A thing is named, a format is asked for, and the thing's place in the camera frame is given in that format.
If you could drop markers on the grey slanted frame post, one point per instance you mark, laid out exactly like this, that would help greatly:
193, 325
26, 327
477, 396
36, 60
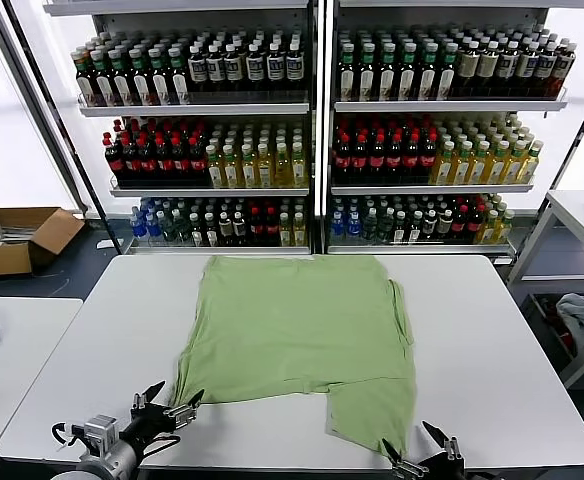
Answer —
51, 145

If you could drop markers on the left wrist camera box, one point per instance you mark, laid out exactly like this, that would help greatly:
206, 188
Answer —
99, 429

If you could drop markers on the red crumpled cloth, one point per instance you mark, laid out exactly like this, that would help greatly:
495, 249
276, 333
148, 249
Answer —
566, 336

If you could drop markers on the light green polo shirt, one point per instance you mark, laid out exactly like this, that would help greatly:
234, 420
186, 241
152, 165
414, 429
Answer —
297, 325

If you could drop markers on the dark drink bottle beige label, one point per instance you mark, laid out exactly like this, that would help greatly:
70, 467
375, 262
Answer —
488, 67
468, 67
527, 66
507, 66
546, 67
564, 69

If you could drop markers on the dark drink bottle blue label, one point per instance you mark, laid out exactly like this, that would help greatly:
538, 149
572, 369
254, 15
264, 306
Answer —
275, 66
215, 67
232, 66
197, 67
254, 66
293, 66

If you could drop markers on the grey metal shelf rack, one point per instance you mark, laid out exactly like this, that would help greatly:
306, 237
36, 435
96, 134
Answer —
447, 106
197, 109

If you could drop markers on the dark drink bottle white cap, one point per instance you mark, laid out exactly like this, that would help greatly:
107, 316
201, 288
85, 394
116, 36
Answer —
444, 227
211, 231
400, 230
197, 232
239, 230
429, 227
415, 230
226, 230

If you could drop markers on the white metal frame table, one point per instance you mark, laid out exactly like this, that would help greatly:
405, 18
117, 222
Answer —
572, 210

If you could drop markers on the white paper scrap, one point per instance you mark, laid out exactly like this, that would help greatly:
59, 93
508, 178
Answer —
104, 244

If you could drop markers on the pale grey crumpled cloth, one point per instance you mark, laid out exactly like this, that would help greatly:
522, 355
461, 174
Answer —
582, 315

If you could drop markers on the clear green soda bottle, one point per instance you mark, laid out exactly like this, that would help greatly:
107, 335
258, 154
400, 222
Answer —
386, 227
168, 227
182, 230
371, 227

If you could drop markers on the dark tea bottle green cap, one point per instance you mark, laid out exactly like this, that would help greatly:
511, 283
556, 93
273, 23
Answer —
160, 79
367, 75
387, 75
427, 75
407, 75
140, 80
179, 79
121, 80
447, 75
84, 80
103, 80
347, 75

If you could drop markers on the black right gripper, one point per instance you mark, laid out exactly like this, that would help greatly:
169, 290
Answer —
444, 470

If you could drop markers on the blue water bottle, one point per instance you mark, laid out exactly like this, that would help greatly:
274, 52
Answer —
338, 227
153, 226
354, 227
138, 225

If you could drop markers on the brown cardboard box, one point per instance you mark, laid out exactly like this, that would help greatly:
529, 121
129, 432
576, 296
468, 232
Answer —
2, 260

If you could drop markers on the cola bottle red cap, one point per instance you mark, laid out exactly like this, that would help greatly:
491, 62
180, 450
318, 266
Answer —
413, 160
164, 164
114, 162
181, 164
256, 230
131, 164
474, 227
459, 227
396, 160
379, 160
271, 230
361, 160
343, 160
197, 164
429, 159
147, 164

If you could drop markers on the grey metal parts bundle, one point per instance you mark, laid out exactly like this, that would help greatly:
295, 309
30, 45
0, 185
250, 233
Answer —
12, 234

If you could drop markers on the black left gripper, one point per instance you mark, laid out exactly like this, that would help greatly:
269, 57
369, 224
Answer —
147, 422

